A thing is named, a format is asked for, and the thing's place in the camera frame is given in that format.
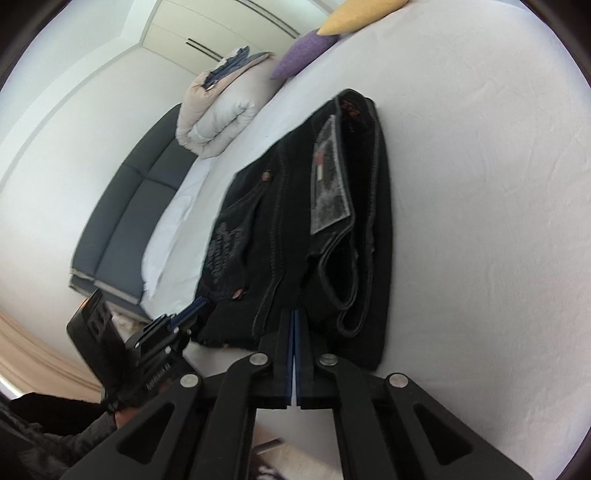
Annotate folded beige grey duvet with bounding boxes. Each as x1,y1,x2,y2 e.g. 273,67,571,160
175,46,283,159

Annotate dark grey upholstered headboard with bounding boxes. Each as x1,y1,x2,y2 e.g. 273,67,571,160
69,105,197,318

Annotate black denim pants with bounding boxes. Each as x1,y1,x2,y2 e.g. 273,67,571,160
192,89,394,371

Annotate yellow cushion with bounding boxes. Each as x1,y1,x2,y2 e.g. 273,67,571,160
318,0,409,36

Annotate cream built-in wardrobe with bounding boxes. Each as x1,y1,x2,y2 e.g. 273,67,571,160
142,0,335,74

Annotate white bed sheet mattress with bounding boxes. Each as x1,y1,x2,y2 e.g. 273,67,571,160
142,1,590,479

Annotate purple cushion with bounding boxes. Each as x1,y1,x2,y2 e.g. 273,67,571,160
270,30,339,80

